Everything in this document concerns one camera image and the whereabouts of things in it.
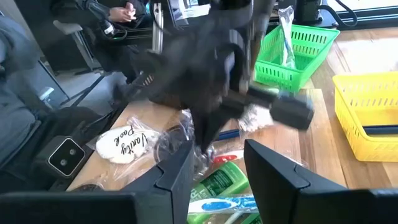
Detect green plastic basket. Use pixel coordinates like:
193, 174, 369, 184
254, 24, 341, 93

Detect person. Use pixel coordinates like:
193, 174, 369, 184
0, 14, 69, 170
51, 0, 152, 74

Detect bagged blue toothbrush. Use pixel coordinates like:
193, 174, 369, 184
277, 5, 297, 70
187, 195, 259, 216

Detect bagged black hair ties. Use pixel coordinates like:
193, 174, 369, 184
153, 108, 216, 178

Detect black table-level camera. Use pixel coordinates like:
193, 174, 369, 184
32, 134, 95, 180

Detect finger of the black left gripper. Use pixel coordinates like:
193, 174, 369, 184
191, 108, 215, 152
206, 107, 240, 152

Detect aluminium post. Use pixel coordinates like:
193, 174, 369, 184
151, 2, 165, 54

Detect bagged red toothbrush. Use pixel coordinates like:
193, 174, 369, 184
212, 149, 246, 165

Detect yellow plastic basket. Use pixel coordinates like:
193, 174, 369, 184
331, 70, 398, 163

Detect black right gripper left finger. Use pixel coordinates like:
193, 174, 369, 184
123, 140, 195, 224

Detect grey office chair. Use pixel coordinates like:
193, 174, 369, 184
52, 19, 105, 77

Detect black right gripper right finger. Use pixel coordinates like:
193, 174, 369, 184
244, 139, 348, 224

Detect bagged white vanity pack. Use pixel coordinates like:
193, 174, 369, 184
237, 104, 276, 134
86, 116, 163, 183

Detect black table frame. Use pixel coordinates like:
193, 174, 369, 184
337, 6, 398, 31

